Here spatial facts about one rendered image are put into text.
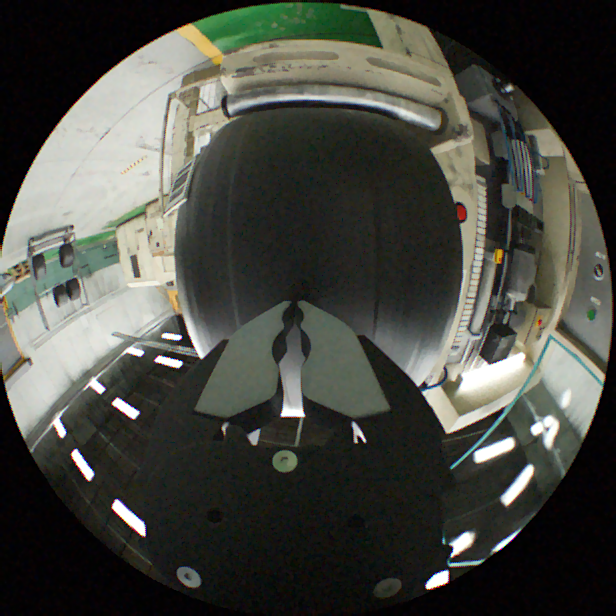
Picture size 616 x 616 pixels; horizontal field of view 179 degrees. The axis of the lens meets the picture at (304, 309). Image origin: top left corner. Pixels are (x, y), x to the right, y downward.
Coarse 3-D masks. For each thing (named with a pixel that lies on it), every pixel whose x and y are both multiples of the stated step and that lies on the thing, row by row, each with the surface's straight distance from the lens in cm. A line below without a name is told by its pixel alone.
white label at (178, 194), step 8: (192, 160) 22; (184, 168) 23; (192, 168) 21; (176, 176) 23; (184, 176) 21; (192, 176) 20; (176, 184) 22; (184, 184) 20; (176, 192) 21; (184, 192) 19; (168, 200) 22; (176, 200) 20; (184, 200) 18; (168, 208) 21
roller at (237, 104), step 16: (224, 96) 36; (240, 96) 34; (256, 96) 34; (272, 96) 33; (288, 96) 33; (304, 96) 33; (320, 96) 33; (336, 96) 33; (352, 96) 34; (368, 96) 35; (384, 96) 36; (224, 112) 35; (240, 112) 35; (384, 112) 36; (400, 112) 36; (416, 112) 38; (432, 112) 39; (432, 128) 40
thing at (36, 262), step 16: (32, 240) 534; (48, 240) 533; (64, 240) 602; (32, 256) 538; (64, 256) 539; (32, 272) 519; (80, 272) 544; (64, 288) 535; (80, 288) 547; (64, 304) 545
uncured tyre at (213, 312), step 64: (256, 128) 21; (320, 128) 20; (384, 128) 23; (192, 192) 18; (256, 192) 14; (320, 192) 14; (384, 192) 15; (448, 192) 20; (192, 256) 16; (256, 256) 13; (320, 256) 13; (384, 256) 14; (448, 256) 17; (192, 320) 18; (384, 320) 15; (448, 320) 19
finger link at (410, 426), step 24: (360, 336) 9; (384, 360) 8; (384, 384) 7; (408, 384) 7; (408, 408) 7; (360, 432) 6; (384, 432) 6; (408, 432) 6; (432, 432) 7; (432, 456) 6; (456, 480) 7
